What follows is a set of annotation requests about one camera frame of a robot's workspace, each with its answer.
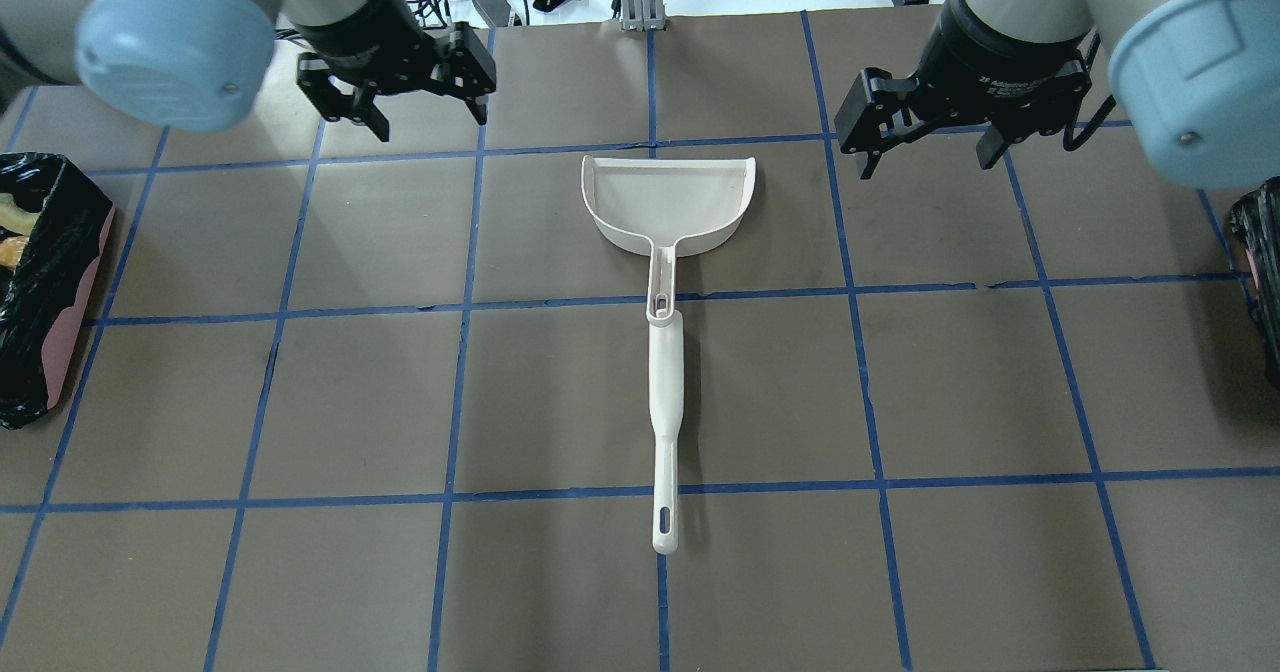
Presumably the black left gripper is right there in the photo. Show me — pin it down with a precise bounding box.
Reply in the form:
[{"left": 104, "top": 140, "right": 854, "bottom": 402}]
[{"left": 296, "top": 22, "right": 497, "bottom": 142}]

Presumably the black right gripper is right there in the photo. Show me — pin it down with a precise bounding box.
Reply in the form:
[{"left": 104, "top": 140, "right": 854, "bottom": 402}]
[{"left": 835, "top": 54, "right": 1092, "bottom": 179}]

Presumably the beige dustpan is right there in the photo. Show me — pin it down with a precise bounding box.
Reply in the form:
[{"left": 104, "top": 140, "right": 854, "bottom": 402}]
[{"left": 580, "top": 154, "right": 756, "bottom": 326}]

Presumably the pale yellow peel piece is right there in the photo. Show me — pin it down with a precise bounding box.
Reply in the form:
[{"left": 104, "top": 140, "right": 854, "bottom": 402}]
[{"left": 0, "top": 193, "right": 40, "bottom": 236}]

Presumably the brown potato-like trash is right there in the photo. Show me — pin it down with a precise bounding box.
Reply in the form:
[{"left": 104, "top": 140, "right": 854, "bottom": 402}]
[{"left": 0, "top": 236, "right": 29, "bottom": 273}]

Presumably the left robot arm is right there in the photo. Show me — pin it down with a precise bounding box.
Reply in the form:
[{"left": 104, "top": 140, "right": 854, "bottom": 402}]
[{"left": 1, "top": 0, "right": 497, "bottom": 142}]

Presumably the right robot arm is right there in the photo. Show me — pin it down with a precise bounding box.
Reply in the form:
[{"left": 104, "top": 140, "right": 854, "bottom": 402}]
[{"left": 835, "top": 0, "right": 1279, "bottom": 189}]

